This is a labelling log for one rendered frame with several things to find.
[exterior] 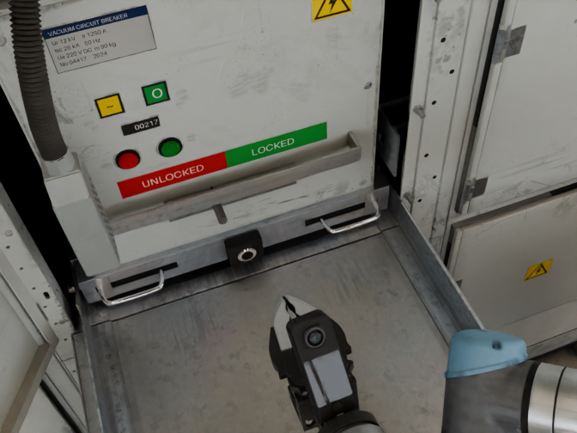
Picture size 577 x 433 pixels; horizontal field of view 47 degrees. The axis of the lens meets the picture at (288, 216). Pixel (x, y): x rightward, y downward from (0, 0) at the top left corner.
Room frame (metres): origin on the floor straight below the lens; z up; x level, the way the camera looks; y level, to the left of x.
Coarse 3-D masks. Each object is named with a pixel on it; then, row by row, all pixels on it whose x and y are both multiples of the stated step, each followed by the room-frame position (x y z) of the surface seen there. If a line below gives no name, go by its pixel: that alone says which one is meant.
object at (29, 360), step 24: (0, 264) 0.55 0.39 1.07; (24, 288) 0.57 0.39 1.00; (0, 312) 0.54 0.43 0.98; (0, 336) 0.52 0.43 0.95; (24, 336) 0.55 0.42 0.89; (48, 336) 0.56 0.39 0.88; (0, 360) 0.49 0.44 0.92; (24, 360) 0.52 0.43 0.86; (48, 360) 0.53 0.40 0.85; (0, 384) 0.47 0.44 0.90; (24, 384) 0.49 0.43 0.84; (0, 408) 0.44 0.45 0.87; (24, 408) 0.45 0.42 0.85; (0, 432) 0.42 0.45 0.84
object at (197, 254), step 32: (352, 192) 0.76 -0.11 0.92; (384, 192) 0.76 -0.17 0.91; (256, 224) 0.71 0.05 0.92; (288, 224) 0.72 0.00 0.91; (320, 224) 0.73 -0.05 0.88; (160, 256) 0.66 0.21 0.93; (192, 256) 0.67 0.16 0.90; (224, 256) 0.68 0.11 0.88; (96, 288) 0.62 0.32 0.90; (128, 288) 0.64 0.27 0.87
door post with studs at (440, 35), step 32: (448, 0) 0.75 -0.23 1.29; (416, 32) 0.79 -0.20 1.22; (448, 32) 0.75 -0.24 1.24; (416, 64) 0.74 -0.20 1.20; (448, 64) 0.75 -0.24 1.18; (416, 96) 0.75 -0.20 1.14; (448, 96) 0.76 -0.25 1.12; (416, 128) 0.75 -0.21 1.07; (416, 160) 0.77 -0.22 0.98; (416, 192) 0.75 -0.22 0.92
